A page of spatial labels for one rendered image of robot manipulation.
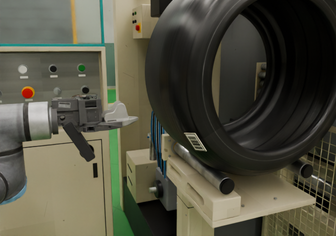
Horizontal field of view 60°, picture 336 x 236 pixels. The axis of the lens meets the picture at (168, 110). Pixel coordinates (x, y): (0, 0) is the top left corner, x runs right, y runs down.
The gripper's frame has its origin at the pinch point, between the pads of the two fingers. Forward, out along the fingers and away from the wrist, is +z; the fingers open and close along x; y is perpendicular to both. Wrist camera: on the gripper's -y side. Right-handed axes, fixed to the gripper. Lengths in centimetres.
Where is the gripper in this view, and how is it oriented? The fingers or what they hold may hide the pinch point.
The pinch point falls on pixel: (133, 121)
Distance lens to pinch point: 78.0
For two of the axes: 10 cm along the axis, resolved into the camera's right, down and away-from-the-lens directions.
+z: 9.4, -0.7, 3.4
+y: 0.0, -9.8, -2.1
